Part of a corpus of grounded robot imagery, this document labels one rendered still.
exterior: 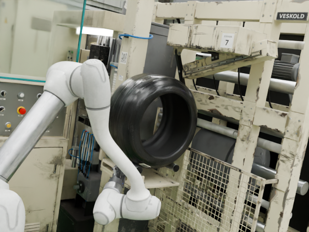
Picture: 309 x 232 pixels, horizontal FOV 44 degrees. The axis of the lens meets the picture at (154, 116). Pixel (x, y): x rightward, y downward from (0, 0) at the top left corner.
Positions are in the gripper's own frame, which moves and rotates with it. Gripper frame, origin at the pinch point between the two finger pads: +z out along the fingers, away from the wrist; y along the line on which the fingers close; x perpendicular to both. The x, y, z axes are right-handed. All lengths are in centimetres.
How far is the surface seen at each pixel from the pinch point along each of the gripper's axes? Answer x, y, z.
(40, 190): -79, 33, 29
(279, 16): 90, -38, 75
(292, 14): 97, -40, 69
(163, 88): 21.3, -22.2, 36.8
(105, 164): -27.9, 21.9, 34.0
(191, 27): 38, -42, 76
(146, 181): -0.4, 30.3, 22.8
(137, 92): 8.6, -25.4, 28.8
